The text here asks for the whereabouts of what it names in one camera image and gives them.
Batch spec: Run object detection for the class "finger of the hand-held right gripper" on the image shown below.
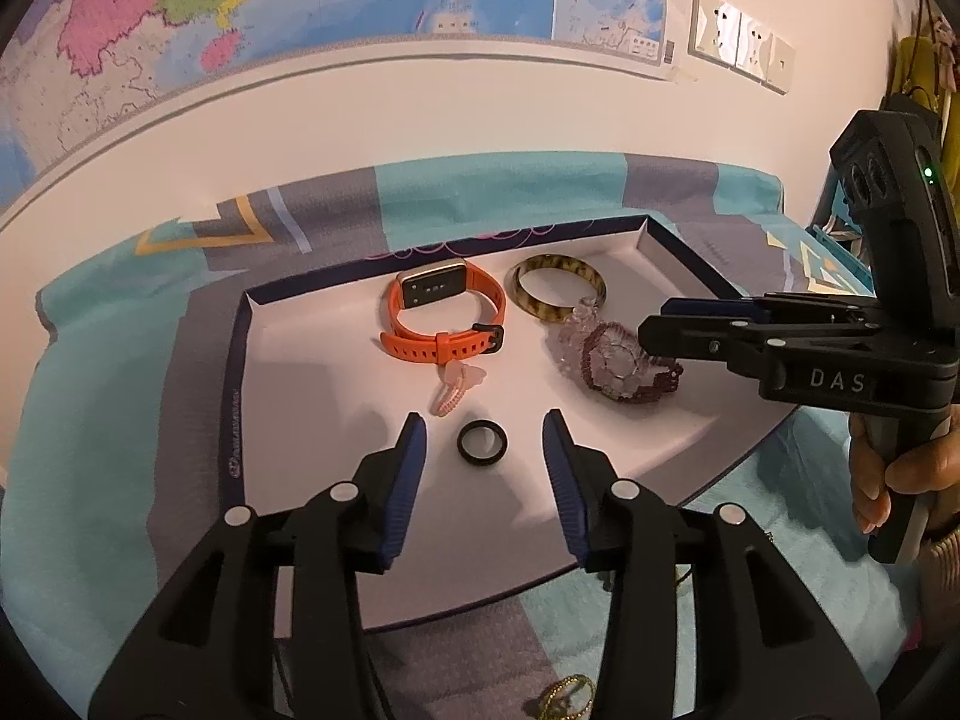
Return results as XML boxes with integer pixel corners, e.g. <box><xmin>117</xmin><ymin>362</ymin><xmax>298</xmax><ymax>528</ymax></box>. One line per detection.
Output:
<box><xmin>664</xmin><ymin>292</ymin><xmax>875</xmax><ymax>327</ymax></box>
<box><xmin>639</xmin><ymin>313</ymin><xmax>773</xmax><ymax>380</ymax></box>

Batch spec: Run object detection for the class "tortoiseshell bangle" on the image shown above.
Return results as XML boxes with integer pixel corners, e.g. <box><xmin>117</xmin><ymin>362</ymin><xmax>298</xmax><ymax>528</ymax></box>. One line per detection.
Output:
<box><xmin>512</xmin><ymin>255</ymin><xmax>607</xmax><ymax>323</ymax></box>

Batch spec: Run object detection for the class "white wall socket plate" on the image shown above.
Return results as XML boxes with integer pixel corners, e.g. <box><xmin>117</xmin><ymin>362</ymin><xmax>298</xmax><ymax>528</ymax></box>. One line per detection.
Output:
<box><xmin>731</xmin><ymin>7</ymin><xmax>773</xmax><ymax>76</ymax></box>
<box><xmin>688</xmin><ymin>0</ymin><xmax>740</xmax><ymax>65</ymax></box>

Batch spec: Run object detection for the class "purple bead bracelet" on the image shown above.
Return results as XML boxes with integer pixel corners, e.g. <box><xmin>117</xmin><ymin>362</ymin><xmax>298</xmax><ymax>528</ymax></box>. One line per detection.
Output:
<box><xmin>581</xmin><ymin>321</ymin><xmax>685</xmax><ymax>406</ymax></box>

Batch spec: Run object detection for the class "clear crystal bead bracelet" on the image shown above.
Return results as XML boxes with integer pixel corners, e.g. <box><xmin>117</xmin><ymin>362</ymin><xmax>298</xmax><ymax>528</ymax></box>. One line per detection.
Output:
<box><xmin>546</xmin><ymin>296</ymin><xmax>646</xmax><ymax>398</ymax></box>

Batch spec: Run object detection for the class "white wall switch plate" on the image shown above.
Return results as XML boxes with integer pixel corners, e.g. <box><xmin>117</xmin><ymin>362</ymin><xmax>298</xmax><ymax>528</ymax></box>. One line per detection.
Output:
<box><xmin>765</xmin><ymin>34</ymin><xmax>796</xmax><ymax>95</ymax></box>

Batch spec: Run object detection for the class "dark blue shallow box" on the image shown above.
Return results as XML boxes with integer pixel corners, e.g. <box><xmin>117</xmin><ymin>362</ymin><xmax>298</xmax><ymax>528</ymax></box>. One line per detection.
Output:
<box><xmin>220</xmin><ymin>216</ymin><xmax>807</xmax><ymax>646</ymax></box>

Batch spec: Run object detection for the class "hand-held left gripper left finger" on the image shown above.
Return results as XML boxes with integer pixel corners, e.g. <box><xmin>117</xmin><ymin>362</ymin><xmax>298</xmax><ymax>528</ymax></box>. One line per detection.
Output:
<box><xmin>88</xmin><ymin>411</ymin><xmax>430</xmax><ymax>720</ymax></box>

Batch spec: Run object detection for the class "yellow green hanging cloth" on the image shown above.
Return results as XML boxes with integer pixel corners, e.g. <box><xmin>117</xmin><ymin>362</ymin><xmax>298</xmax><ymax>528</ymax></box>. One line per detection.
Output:
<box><xmin>885</xmin><ymin>7</ymin><xmax>960</xmax><ymax>117</ymax></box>

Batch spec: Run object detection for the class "pink hair clip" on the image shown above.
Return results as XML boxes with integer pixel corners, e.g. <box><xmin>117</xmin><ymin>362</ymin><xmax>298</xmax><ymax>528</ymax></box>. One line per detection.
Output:
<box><xmin>429</xmin><ymin>361</ymin><xmax>485</xmax><ymax>417</ymax></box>

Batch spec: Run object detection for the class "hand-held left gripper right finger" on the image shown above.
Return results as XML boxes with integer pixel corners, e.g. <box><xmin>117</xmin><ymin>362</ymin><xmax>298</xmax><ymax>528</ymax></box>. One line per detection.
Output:
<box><xmin>541</xmin><ymin>409</ymin><xmax>878</xmax><ymax>720</ymax></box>

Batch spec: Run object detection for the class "orange smart band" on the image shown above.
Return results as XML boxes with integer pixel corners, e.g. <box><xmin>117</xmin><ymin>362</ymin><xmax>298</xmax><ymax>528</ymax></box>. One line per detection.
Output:
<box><xmin>381</xmin><ymin>259</ymin><xmax>509</xmax><ymax>363</ymax></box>

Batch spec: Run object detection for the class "person's right hand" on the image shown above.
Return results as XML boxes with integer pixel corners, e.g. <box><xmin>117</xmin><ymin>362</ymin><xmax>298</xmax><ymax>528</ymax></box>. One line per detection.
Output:
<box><xmin>847</xmin><ymin>405</ymin><xmax>960</xmax><ymax>537</ymax></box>

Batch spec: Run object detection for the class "green gold beaded ring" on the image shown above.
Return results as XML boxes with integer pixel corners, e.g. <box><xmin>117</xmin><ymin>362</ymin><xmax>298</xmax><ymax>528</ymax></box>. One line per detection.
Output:
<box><xmin>536</xmin><ymin>675</ymin><xmax>601</xmax><ymax>720</ymax></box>

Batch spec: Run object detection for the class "black ring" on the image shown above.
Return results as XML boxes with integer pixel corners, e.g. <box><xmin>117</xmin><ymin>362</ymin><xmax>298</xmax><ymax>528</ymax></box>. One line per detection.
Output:
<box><xmin>458</xmin><ymin>420</ymin><xmax>510</xmax><ymax>464</ymax></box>

